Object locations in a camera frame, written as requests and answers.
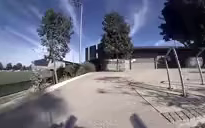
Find low bushes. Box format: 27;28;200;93
29;61;97;92

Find dark conical tree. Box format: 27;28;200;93
99;11;135;72

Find tall light pole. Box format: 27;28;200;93
77;0;84;64

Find pale concrete kerb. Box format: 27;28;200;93
43;71;97;94

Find low dark building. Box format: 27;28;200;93
84;43;205;72

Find slender leafy tree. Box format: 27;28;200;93
36;8;75;85

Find robot's own part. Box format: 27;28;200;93
129;113;146;128
64;115;78;128

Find bent metal rack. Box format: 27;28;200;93
163;47;188;98
195;46;205;86

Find green grass field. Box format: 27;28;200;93
0;70;36;88

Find row of distant trees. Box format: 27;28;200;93
0;60;33;71

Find drain grate strip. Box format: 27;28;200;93
160;103;205;125

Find large dark tree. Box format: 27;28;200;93
158;0;205;48

